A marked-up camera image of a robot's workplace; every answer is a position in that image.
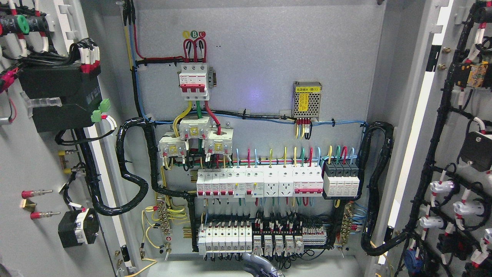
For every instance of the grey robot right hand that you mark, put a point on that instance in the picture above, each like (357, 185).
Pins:
(260, 267)

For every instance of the relay row with red leds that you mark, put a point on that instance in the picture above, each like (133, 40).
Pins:
(269, 245)

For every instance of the lower white breaker row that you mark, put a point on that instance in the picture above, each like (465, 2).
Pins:
(225, 238)

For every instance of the row of miniature breakers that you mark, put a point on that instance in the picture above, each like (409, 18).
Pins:
(242, 182)

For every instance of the white current transformers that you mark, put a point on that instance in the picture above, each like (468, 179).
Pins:
(196, 133)

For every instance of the metal mesh power supply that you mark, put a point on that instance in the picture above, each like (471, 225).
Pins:
(306, 99)

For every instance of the main red white breaker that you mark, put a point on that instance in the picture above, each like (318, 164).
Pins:
(196, 80)

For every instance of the black digital power meter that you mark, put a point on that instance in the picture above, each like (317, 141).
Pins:
(65, 96)

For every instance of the white din rail sockets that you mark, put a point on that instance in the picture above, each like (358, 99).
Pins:
(278, 181)

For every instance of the yellow terminal post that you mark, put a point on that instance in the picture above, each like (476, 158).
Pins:
(69, 169)

